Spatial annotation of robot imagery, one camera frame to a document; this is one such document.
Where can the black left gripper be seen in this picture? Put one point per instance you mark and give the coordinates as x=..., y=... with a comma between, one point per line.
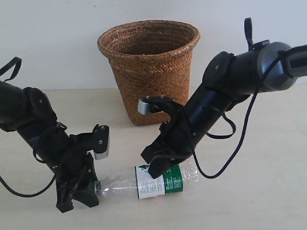
x=67, y=153

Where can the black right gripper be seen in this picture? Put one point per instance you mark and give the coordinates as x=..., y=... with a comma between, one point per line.
x=177, y=139

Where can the clear plastic bottle green label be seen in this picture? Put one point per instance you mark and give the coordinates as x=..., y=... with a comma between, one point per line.
x=136, y=182

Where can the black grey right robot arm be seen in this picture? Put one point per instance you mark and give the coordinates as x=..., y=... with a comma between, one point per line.
x=227, y=81

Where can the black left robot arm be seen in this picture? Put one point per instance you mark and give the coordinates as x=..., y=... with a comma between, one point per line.
x=28, y=112

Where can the brown woven wicker basket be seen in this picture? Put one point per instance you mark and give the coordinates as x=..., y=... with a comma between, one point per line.
x=150, y=58

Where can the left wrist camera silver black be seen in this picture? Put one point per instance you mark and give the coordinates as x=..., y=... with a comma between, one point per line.
x=102, y=143

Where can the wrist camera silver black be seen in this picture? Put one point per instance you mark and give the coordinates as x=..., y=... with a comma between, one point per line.
x=158, y=104
x=102, y=143

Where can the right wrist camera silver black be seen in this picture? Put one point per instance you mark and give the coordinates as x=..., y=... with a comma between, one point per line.
x=158, y=104

